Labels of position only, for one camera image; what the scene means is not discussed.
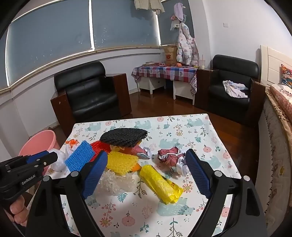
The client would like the hanging beige garment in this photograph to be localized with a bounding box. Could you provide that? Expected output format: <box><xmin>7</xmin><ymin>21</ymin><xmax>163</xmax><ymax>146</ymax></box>
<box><xmin>134</xmin><ymin>0</ymin><xmax>165</xmax><ymax>15</ymax></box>

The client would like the white headboard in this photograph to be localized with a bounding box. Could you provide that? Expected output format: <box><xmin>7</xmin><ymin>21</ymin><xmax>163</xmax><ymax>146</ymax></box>
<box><xmin>260</xmin><ymin>45</ymin><xmax>291</xmax><ymax>86</ymax></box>

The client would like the purple hat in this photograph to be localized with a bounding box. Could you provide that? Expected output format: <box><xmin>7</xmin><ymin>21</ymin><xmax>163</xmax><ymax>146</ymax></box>
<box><xmin>174</xmin><ymin>3</ymin><xmax>186</xmax><ymax>22</ymax></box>

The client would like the red white paper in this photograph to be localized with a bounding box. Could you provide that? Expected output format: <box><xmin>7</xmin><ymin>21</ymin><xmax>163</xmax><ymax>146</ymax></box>
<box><xmin>157</xmin><ymin>147</ymin><xmax>189</xmax><ymax>176</ymax></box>

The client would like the red foam net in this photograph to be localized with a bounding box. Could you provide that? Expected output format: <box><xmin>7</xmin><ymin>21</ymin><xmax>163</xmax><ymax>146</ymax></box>
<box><xmin>90</xmin><ymin>141</ymin><xmax>111</xmax><ymax>162</ymax></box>

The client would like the white plastic bag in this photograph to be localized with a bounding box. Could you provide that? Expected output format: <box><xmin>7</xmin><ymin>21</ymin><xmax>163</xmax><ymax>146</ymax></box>
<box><xmin>48</xmin><ymin>144</ymin><xmax>73</xmax><ymax>171</ymax></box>

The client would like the black leather armchair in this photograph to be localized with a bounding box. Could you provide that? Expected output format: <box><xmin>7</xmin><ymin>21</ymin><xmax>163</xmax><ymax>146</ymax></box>
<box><xmin>51</xmin><ymin>61</ymin><xmax>132</xmax><ymax>136</ymax></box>
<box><xmin>195</xmin><ymin>54</ymin><xmax>265</xmax><ymax>126</ymax></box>

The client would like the plastic cup with straw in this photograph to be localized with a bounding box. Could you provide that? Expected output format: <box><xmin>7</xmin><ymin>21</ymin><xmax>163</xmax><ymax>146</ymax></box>
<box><xmin>199</xmin><ymin>55</ymin><xmax>205</xmax><ymax>70</ymax></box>

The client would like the floral children's jacket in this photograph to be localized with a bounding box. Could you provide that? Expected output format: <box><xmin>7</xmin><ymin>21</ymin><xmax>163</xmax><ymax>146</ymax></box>
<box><xmin>176</xmin><ymin>23</ymin><xmax>199</xmax><ymax>67</ymax></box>

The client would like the black foam net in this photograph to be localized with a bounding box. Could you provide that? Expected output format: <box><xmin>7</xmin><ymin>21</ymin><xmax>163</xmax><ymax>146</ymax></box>
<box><xmin>99</xmin><ymin>128</ymin><xmax>147</xmax><ymax>147</ymax></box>

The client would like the bed with quilt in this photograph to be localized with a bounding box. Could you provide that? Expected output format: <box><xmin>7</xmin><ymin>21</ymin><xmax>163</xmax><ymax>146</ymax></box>
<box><xmin>255</xmin><ymin>84</ymin><xmax>291</xmax><ymax>236</ymax></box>

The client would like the person's left hand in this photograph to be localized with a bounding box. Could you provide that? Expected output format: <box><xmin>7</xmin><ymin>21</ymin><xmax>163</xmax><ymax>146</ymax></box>
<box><xmin>4</xmin><ymin>195</ymin><xmax>29</xmax><ymax>227</ymax></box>

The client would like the pink plastic bucket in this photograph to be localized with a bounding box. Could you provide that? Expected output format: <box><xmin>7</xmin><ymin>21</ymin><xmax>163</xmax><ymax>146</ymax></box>
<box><xmin>19</xmin><ymin>130</ymin><xmax>60</xmax><ymax>169</ymax></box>

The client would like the yellow plastic bag roll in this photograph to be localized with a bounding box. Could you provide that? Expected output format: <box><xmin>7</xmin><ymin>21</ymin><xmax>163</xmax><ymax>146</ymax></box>
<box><xmin>140</xmin><ymin>165</ymin><xmax>183</xmax><ymax>204</ymax></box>

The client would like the colourful pillow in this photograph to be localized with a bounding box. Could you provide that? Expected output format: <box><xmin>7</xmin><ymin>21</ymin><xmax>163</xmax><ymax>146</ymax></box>
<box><xmin>281</xmin><ymin>64</ymin><xmax>292</xmax><ymax>88</ymax></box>

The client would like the cloth on armchair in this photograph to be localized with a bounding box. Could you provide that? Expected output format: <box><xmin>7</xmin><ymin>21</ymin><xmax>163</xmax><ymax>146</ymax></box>
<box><xmin>222</xmin><ymin>80</ymin><xmax>248</xmax><ymax>99</ymax></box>

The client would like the checkered tablecloth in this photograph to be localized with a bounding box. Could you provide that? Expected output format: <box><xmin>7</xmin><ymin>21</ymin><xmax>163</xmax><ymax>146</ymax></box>
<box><xmin>132</xmin><ymin>66</ymin><xmax>197</xmax><ymax>96</ymax></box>

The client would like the floral bear tablecloth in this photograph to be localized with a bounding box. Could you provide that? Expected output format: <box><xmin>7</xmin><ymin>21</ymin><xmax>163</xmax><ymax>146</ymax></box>
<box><xmin>27</xmin><ymin>113</ymin><xmax>242</xmax><ymax>237</ymax></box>

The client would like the brown paper bag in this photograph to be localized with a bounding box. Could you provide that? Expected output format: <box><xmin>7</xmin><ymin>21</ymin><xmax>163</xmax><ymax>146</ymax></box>
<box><xmin>164</xmin><ymin>46</ymin><xmax>177</xmax><ymax>65</ymax></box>

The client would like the blue foam net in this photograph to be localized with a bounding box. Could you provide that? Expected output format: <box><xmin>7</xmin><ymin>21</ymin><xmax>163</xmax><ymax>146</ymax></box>
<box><xmin>65</xmin><ymin>141</ymin><xmax>95</xmax><ymax>172</ymax></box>

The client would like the clear bubble wrap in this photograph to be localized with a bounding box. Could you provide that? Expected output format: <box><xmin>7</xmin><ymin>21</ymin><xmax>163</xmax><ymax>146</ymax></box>
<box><xmin>95</xmin><ymin>170</ymin><xmax>136</xmax><ymax>195</ymax></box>

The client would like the black leather armchair left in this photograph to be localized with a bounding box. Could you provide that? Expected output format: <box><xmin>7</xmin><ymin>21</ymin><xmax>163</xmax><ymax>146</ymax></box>
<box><xmin>51</xmin><ymin>61</ymin><xmax>132</xmax><ymax>136</ymax></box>

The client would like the orange peel piece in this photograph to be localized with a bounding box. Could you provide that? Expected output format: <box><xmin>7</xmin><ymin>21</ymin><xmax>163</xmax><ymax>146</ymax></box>
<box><xmin>65</xmin><ymin>139</ymin><xmax>79</xmax><ymax>148</ymax></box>

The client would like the black leather armchair right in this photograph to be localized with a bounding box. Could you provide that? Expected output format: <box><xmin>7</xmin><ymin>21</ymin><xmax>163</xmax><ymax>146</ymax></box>
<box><xmin>195</xmin><ymin>54</ymin><xmax>265</xmax><ymax>126</ymax></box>

